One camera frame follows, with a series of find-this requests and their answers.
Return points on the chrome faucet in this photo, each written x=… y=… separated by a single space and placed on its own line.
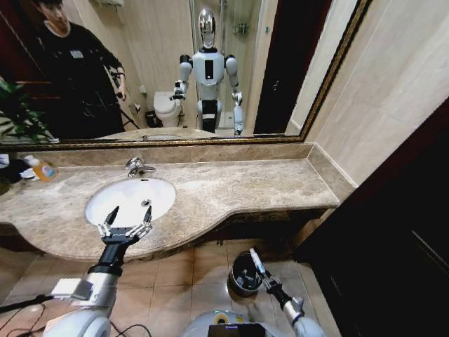
x=135 y=165

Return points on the white blue tube trash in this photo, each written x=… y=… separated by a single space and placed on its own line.
x=256 y=261

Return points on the dark wooden door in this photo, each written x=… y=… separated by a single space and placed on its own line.
x=386 y=245

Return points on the gold framed wall mirror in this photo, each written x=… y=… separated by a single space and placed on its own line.
x=315 y=87

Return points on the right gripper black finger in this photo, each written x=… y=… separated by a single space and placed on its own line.
x=268 y=279

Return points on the orange soap bottle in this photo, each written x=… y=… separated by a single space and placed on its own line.
x=43 y=170

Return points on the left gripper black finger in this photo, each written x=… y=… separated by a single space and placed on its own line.
x=145 y=224
x=108 y=226

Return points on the chrome sink drain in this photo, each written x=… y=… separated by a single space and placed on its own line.
x=145 y=202

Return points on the white robot front shell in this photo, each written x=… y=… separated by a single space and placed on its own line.
x=224 y=324

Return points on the white oval sink basin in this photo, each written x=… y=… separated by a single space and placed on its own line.
x=126 y=196

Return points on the black round trash bin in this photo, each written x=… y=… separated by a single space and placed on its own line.
x=245 y=277

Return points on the white toilet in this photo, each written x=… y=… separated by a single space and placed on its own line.
x=167 y=107

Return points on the green leafy plant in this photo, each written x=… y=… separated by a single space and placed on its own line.
x=19 y=112

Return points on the black pouch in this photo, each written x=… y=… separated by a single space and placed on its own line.
x=14 y=172

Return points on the small black floor bin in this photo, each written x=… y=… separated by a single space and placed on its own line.
x=151 y=118

